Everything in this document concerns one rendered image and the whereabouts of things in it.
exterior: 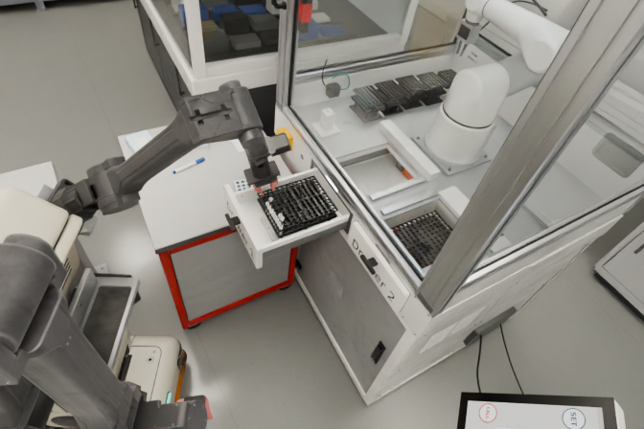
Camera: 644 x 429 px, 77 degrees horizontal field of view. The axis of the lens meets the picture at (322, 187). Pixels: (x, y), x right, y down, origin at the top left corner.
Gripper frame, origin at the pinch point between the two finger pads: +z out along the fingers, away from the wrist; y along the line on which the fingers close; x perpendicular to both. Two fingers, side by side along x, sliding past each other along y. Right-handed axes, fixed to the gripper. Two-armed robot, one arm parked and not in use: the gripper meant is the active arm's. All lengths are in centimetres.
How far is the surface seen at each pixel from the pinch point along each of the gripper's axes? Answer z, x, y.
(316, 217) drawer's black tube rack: 10.6, -8.9, 12.5
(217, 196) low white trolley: 16.9, 21.3, -17.3
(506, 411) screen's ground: 2, -80, 30
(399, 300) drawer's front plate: 16, -43, 25
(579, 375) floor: 128, -70, 117
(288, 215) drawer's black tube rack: 8.4, -5.8, 4.1
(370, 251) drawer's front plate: 12.3, -27.0, 23.4
